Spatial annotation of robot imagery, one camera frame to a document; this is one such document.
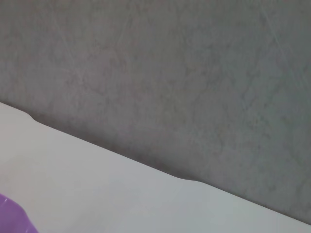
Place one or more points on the purple ruffled plastic bowl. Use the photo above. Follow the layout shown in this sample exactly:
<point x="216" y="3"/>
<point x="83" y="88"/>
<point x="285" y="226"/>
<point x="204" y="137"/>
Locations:
<point x="12" y="216"/>

